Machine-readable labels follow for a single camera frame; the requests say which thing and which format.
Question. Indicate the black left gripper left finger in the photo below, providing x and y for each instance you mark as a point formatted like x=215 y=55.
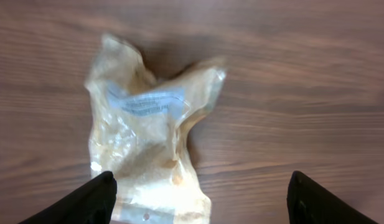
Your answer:
x=92 y=203

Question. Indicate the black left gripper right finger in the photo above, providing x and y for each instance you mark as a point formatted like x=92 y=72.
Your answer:
x=310 y=203

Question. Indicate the beige plastic pouch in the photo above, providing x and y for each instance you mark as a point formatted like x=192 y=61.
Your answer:
x=139 y=133

